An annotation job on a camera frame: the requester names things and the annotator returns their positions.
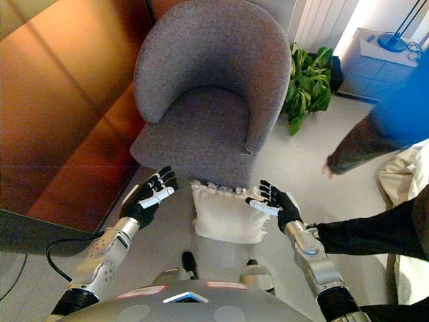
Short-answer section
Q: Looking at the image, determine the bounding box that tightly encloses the black plant pot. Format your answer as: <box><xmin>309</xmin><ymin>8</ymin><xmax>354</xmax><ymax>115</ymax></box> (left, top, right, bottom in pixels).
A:
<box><xmin>330</xmin><ymin>55</ymin><xmax>345</xmax><ymax>95</ymax></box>

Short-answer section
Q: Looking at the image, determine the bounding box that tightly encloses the grey robot torso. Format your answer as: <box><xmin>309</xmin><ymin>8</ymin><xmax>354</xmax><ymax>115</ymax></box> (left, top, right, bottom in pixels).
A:
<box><xmin>63</xmin><ymin>280</ymin><xmax>314</xmax><ymax>322</ymax></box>

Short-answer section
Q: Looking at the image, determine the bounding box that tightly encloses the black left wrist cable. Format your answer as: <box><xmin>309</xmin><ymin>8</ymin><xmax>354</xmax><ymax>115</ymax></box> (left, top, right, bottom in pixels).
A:
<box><xmin>46</xmin><ymin>231</ymin><xmax>105</xmax><ymax>283</ymax></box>

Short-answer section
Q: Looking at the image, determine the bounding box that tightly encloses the blue lamp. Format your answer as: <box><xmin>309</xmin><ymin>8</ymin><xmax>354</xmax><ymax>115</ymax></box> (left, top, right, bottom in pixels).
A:
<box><xmin>377</xmin><ymin>0</ymin><xmax>425</xmax><ymax>53</ymax></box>

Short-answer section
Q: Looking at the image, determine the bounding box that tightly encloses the white fringed pillow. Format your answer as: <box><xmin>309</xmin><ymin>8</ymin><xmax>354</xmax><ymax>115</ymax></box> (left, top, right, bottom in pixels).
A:
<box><xmin>190</xmin><ymin>179</ymin><xmax>274</xmax><ymax>245</ymax></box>

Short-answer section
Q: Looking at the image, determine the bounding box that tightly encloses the brown wooden cabinet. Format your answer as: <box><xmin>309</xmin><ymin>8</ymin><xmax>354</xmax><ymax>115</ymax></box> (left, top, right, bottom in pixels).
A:
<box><xmin>0</xmin><ymin>0</ymin><xmax>157</xmax><ymax>258</ymax></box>

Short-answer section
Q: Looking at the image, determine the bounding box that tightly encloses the dark tangled cable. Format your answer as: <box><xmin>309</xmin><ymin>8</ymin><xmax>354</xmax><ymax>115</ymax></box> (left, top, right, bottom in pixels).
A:
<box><xmin>406</xmin><ymin>40</ymin><xmax>424</xmax><ymax>62</ymax></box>

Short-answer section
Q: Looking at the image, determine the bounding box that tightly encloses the thin floor cable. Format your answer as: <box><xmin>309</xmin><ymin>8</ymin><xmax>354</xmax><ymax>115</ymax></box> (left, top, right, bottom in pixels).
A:
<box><xmin>0</xmin><ymin>253</ymin><xmax>28</xmax><ymax>302</ymax></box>

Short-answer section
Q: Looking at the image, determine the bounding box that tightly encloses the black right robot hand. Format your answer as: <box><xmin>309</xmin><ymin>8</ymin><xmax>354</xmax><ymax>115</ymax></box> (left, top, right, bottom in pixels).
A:
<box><xmin>245</xmin><ymin>179</ymin><xmax>304</xmax><ymax>234</ymax></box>

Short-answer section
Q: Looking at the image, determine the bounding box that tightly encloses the grey fabric armchair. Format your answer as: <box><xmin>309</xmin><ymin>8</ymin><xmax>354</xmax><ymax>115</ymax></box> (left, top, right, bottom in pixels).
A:
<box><xmin>129</xmin><ymin>0</ymin><xmax>292</xmax><ymax>189</ymax></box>

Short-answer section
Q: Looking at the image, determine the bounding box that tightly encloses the person forearm brown sleeve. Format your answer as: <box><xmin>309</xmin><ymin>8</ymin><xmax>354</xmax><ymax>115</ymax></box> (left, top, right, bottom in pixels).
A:
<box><xmin>326</xmin><ymin>113</ymin><xmax>405</xmax><ymax>175</ymax></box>

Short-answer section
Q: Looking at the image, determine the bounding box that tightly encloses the silver right robot leg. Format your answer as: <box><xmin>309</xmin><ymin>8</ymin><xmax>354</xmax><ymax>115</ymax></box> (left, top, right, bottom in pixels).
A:
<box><xmin>239</xmin><ymin>263</ymin><xmax>278</xmax><ymax>296</ymax></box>

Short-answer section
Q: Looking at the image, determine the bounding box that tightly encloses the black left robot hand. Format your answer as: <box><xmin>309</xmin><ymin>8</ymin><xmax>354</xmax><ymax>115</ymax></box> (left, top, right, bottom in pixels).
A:
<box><xmin>119</xmin><ymin>166</ymin><xmax>179</xmax><ymax>231</ymax></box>

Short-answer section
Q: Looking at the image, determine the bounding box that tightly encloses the blue person shirt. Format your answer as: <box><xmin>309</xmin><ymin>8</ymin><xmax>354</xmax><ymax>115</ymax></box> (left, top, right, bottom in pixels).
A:
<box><xmin>368</xmin><ymin>50</ymin><xmax>429</xmax><ymax>148</ymax></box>

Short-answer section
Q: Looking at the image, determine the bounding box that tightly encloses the person arm black sleeve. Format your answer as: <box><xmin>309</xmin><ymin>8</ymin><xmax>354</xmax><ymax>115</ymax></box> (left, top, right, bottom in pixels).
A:
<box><xmin>316</xmin><ymin>194</ymin><xmax>429</xmax><ymax>261</ymax></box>

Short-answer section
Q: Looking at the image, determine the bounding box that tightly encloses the white drawer cabinet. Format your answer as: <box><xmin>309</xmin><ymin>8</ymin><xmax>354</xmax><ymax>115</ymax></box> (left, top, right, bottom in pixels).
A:
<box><xmin>336</xmin><ymin>28</ymin><xmax>423</xmax><ymax>101</ymax></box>

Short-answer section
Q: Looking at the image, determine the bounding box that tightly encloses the green leafy houseplant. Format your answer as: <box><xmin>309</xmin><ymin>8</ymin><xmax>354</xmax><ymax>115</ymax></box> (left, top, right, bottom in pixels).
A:
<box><xmin>281</xmin><ymin>42</ymin><xmax>334</xmax><ymax>137</ymax></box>

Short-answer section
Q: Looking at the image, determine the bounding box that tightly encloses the black left robot foot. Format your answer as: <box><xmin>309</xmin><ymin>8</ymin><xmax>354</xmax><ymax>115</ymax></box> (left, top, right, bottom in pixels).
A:
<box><xmin>181</xmin><ymin>251</ymin><xmax>198</xmax><ymax>279</ymax></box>

